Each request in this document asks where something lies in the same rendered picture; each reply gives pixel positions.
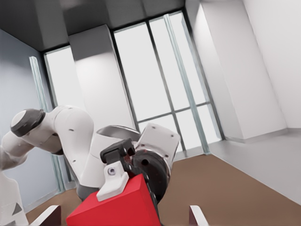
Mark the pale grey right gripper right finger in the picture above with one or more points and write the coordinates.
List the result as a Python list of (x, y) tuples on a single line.
[(196, 216)]

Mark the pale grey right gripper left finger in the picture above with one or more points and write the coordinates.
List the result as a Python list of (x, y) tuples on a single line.
[(53, 217)]

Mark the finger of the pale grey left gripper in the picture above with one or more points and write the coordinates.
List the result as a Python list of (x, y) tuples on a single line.
[(114, 181)]

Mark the red wooden cube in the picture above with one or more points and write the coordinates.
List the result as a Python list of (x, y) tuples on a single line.
[(122, 207)]

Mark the silver frame post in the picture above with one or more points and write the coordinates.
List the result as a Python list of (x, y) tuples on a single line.
[(185, 87), (47, 117)]

